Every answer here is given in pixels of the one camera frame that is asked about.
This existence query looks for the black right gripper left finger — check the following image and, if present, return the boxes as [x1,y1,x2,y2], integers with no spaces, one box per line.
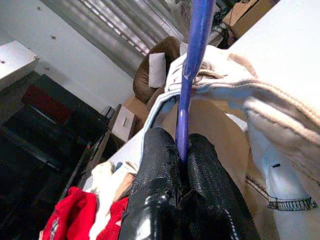
[119,127,181,240]

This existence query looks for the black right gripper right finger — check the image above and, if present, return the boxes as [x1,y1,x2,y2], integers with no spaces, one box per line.
[179,133,256,240]

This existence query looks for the white jeans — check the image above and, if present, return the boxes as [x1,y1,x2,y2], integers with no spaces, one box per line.
[141,44,320,240]

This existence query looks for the blue purple plastic hanger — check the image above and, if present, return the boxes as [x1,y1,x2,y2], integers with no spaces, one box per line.
[174,0,217,166]

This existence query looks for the white drawer box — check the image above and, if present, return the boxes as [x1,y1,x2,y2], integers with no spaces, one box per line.
[108,104,137,143]

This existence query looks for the brown cardboard box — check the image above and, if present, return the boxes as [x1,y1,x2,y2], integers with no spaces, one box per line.
[222,0,281,38]
[123,96,151,121]

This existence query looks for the red and white jersey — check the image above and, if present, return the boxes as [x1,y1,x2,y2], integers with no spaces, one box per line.
[39,159,141,240]

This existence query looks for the brown armchair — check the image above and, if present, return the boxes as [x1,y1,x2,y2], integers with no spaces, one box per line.
[132,36,186,103]

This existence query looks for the black cabinet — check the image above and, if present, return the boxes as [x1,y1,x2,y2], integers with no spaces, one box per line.
[0,72,113,240]

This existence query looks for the white cabinet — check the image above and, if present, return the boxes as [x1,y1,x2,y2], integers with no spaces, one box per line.
[0,41,41,88]

